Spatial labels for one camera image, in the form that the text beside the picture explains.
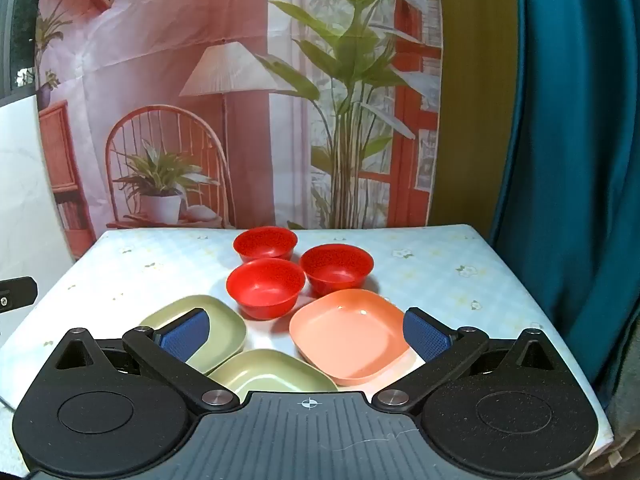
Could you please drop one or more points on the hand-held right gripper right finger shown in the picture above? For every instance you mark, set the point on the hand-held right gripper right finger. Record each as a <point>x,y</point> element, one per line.
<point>424,336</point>

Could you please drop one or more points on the green square plate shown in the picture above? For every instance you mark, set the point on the green square plate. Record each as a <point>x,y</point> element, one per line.
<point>275,372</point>
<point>227,332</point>

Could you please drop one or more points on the floral tablecloth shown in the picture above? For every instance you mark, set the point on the floral tablecloth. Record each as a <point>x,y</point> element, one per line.
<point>150,270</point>

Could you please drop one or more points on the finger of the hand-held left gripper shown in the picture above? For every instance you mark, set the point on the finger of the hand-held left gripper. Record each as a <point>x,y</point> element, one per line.
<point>20,295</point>

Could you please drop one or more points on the dark window frame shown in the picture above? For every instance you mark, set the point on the dark window frame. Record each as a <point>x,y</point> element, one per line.
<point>17,25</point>

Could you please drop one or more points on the teal curtain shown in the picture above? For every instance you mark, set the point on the teal curtain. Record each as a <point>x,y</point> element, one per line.
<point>575,160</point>

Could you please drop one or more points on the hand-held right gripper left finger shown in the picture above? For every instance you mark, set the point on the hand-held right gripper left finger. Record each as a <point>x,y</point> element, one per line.
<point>186,332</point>

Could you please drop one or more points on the red plastic bowl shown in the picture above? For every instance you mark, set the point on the red plastic bowl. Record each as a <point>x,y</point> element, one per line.
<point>265,287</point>
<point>265,244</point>
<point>337,265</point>

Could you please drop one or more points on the white board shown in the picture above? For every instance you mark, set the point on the white board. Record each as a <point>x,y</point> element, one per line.
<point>25,185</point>

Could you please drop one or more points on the printed room backdrop cloth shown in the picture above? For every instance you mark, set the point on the printed room backdrop cloth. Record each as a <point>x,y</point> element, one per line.
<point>250,110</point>

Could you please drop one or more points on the salmon square plate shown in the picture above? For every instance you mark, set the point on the salmon square plate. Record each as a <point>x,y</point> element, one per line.
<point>350,335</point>

